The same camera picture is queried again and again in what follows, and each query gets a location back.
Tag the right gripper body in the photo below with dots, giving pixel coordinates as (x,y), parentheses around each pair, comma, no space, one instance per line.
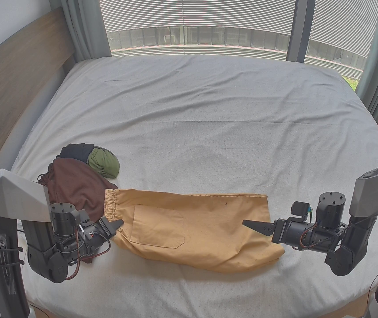
(291,234)

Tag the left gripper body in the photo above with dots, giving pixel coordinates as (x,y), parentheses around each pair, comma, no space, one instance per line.
(97,235)

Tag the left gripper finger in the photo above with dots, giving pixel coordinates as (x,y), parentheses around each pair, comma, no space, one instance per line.
(114,225)

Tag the tan shorts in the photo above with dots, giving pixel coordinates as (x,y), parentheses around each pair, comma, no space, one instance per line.
(192,227)

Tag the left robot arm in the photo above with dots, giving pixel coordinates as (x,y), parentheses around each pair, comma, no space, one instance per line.
(16,200)

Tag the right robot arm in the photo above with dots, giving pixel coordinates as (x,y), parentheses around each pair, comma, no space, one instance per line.
(368,194)

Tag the bed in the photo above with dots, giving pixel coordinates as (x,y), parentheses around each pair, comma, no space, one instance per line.
(209,111)

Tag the brown shorts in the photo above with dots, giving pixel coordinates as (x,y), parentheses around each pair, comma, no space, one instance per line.
(76,184)

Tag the green garment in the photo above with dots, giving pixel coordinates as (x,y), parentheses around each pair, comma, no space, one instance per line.
(104,166)

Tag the black garment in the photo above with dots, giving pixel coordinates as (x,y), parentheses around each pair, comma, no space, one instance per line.
(73,152)

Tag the window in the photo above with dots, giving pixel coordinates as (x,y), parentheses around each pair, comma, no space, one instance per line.
(209,12)

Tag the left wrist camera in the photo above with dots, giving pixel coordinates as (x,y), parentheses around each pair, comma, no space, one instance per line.
(84,215)

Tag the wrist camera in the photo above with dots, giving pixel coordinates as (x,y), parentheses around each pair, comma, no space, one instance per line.
(84,215)
(300,208)

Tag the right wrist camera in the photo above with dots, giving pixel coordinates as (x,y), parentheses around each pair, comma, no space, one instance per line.
(300,208)

